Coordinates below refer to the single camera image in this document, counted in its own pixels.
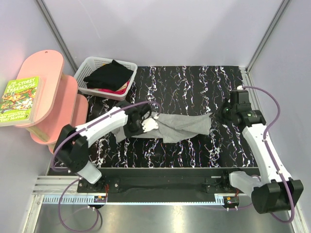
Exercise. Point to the black t shirt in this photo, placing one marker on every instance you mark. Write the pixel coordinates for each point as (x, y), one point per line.
(109, 76)

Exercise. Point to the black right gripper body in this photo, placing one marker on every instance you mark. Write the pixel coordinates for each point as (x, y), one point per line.
(224, 114)

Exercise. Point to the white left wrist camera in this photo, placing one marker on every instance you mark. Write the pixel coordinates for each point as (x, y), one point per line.
(150, 124)

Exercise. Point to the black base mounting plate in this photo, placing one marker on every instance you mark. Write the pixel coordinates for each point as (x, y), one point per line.
(161, 185)

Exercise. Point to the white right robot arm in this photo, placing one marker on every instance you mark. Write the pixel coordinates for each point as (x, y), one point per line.
(276, 190)

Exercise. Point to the left orange connector board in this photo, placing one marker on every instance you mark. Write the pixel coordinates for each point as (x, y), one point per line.
(100, 198)

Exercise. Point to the green treehouse book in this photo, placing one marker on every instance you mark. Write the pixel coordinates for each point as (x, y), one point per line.
(19, 102)

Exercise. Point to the pink tiered wooden shelf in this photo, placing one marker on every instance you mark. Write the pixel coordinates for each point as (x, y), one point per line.
(60, 104)

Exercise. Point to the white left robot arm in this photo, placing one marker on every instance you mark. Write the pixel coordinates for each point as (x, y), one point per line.
(72, 146)

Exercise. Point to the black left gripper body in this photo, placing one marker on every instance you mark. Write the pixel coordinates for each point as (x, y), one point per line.
(131, 129)

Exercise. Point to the aluminium frame rail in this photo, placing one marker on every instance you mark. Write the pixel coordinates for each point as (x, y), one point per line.
(49, 185)

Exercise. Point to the grey t shirt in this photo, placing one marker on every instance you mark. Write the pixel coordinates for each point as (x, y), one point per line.
(175, 128)

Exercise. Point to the red and beige clothes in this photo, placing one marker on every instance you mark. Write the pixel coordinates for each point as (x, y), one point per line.
(120, 91)

